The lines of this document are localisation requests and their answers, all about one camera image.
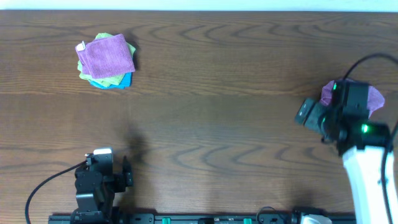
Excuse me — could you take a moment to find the purple microfiber cloth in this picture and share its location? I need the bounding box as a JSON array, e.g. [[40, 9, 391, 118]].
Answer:
[[320, 80, 385, 116]]

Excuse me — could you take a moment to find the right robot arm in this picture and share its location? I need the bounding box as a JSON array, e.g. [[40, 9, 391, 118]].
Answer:
[[295, 98, 397, 223]]

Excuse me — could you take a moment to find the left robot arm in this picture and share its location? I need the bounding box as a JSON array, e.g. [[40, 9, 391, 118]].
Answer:
[[69, 153, 133, 224]]

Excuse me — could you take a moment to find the folded blue cloth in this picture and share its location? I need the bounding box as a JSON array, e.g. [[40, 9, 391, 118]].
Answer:
[[89, 72, 132, 90]]

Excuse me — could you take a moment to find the folded green cloth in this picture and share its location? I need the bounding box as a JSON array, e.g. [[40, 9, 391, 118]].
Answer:
[[75, 33, 136, 89]]

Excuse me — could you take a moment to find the folded purple cloth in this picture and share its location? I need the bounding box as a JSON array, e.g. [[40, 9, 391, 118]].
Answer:
[[75, 34, 135, 79]]

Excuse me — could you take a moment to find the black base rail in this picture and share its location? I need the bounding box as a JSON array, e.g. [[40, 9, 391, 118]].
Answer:
[[48, 207, 356, 224]]

